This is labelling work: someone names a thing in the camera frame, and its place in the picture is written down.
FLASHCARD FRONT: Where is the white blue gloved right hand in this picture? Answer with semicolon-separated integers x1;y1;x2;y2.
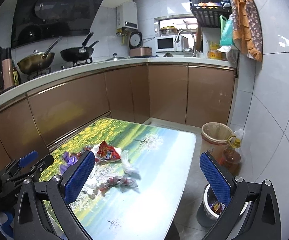
0;212;14;240

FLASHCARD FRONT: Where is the black frying pan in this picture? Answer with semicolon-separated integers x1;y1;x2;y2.
61;32;99;63

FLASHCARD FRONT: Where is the knife block with knives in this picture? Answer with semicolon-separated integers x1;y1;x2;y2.
0;46;16;94

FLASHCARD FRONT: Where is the brass wok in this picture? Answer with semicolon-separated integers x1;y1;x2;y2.
17;36;62;75

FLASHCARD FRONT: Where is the purple plastic bag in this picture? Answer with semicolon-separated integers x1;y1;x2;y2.
59;152;78;174

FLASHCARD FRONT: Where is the white mesh trash bin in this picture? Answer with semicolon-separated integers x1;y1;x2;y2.
196;183;251;228

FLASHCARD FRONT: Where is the white water heater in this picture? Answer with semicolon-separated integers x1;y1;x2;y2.
116;1;138;30

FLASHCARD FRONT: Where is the white crumpled tissue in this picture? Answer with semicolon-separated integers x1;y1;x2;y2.
121;150;140;176

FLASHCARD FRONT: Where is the cooking oil bottle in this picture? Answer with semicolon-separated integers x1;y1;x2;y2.
219;137;241;176

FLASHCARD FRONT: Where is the teal hanging bag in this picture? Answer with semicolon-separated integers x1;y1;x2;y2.
220;14;233;46

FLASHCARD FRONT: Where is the yellow bottle on counter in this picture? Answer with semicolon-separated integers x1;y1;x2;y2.
207;41;222;60

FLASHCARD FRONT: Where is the steel pot lid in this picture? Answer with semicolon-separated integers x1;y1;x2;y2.
106;53;127;61

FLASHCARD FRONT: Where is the orange brown hanging apron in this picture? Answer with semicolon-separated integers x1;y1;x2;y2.
231;0;263;62

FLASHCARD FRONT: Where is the red snack bag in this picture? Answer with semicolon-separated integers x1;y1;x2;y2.
96;141;121;163

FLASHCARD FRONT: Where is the black range hood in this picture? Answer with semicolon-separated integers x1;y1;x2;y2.
11;0;103;48

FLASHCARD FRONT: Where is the pink rice cooker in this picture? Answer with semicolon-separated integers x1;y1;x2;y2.
129;31;153;58

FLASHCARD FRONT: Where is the clear red crumpled wrapper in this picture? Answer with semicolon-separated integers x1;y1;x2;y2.
98;176;138;195

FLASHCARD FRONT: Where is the black wall dish rack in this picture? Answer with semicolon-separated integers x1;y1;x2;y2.
189;0;232;28

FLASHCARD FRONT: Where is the chrome kitchen faucet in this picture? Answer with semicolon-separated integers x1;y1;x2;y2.
174;29;197;57

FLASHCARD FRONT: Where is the beige lined trash bucket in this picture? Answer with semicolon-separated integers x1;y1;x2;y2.
200;122;234;161

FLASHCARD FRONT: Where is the white paper towel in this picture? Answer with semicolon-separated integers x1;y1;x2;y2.
82;170;100;199

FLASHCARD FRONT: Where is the white microwave oven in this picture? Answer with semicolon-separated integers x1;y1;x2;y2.
155;35;182;53

